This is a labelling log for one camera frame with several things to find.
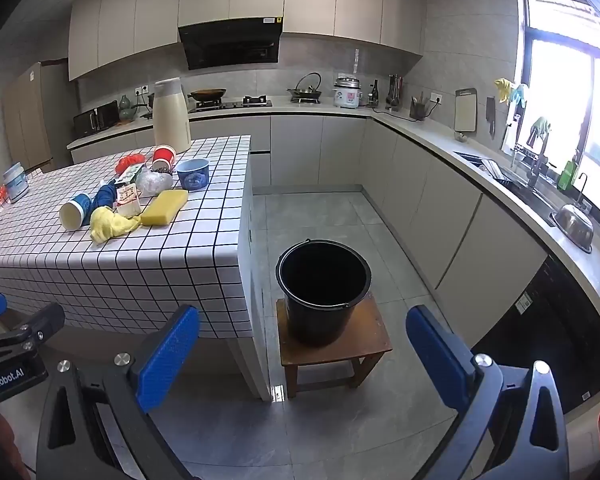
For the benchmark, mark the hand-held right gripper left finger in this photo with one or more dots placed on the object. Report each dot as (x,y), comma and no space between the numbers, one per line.
(167,355)

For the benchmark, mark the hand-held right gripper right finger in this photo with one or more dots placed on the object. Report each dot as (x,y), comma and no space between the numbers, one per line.
(440,355)

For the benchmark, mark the yellow cloth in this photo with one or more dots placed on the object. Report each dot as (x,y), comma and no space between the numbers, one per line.
(109,226)

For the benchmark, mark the black plastic bucket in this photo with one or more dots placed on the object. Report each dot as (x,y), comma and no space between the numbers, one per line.
(322,310)

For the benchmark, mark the clear plastic bag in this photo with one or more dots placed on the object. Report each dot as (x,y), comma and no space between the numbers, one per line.
(152,182)

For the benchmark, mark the brown wooden stool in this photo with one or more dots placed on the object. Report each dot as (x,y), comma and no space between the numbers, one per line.
(365,340)

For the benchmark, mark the black built-in dishwasher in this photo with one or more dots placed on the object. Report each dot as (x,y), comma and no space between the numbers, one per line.
(545,335)

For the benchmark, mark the white and blue paper cup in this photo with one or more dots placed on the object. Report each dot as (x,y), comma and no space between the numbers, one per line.
(75,211)

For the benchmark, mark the white jar with blue label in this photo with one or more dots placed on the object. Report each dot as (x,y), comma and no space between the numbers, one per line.
(15,181)

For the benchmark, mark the blue cloth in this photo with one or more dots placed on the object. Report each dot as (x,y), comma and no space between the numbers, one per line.
(104,197)

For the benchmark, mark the yellow sponge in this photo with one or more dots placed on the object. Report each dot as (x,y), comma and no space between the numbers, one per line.
(164,206)

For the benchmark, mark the white and orange carton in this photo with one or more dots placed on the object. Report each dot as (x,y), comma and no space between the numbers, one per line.
(129,199)

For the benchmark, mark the beige lower cabinets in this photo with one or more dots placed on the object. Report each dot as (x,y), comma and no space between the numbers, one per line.
(420,195)

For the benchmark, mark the green carton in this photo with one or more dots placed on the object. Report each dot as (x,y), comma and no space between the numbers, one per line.
(130,175)

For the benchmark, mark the blue paper bowl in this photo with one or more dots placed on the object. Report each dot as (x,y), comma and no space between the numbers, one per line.
(193,176)

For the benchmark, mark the steel mixing bowl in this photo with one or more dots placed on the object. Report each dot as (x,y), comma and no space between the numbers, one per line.
(575,227)

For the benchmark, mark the kitchen sink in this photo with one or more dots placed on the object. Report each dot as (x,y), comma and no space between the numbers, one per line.
(510,182)

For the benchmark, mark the red mesh scrubber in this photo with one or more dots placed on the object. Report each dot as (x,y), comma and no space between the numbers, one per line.
(130,161)

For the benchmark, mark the beige refrigerator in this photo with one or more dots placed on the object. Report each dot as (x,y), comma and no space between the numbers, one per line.
(32,115)

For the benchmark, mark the red paper cup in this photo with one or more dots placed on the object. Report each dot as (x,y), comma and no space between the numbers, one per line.
(164,155)

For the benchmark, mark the grey kitchen faucet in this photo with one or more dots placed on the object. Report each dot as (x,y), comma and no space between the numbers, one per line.
(536,167)

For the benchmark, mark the black microwave oven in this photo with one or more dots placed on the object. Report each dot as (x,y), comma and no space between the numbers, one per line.
(96,119)

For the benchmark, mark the green detergent bottle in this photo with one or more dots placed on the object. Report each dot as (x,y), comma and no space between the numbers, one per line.
(567,176)

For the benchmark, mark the green ceramic vase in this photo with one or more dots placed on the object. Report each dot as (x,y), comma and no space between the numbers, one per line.
(125,109)

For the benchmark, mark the beige thermos jug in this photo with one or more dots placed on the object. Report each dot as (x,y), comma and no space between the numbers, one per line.
(172,115)

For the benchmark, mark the black cleaver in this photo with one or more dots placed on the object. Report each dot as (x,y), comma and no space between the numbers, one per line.
(490,116)

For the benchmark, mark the pale cutting board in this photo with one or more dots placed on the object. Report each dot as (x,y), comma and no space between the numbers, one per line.
(465,110)

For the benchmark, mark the dark chopstick holder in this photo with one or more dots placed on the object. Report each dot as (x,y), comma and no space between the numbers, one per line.
(418,109)

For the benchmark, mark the green rubber glove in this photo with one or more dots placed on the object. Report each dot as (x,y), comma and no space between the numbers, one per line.
(540,127)

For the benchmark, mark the black gas stove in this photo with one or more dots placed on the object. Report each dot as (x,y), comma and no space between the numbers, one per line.
(230,104)

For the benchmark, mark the dark wok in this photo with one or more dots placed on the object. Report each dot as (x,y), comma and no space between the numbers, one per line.
(207,93)

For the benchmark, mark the dark glass bottle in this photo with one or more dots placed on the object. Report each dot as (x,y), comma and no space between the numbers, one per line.
(375,94)

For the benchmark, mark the blue rubber glove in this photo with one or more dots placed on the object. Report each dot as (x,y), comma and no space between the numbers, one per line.
(518,95)

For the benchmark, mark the yellow rubber glove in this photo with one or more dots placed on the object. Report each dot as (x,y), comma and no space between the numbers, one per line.
(503,89)

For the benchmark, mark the white rice cooker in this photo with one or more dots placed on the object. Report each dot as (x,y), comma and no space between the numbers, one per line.
(348,94)

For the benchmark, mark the kitchen window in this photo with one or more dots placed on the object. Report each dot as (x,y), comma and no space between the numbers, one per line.
(560,85)

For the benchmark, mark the black range hood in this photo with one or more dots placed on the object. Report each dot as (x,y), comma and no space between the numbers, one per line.
(230,47)

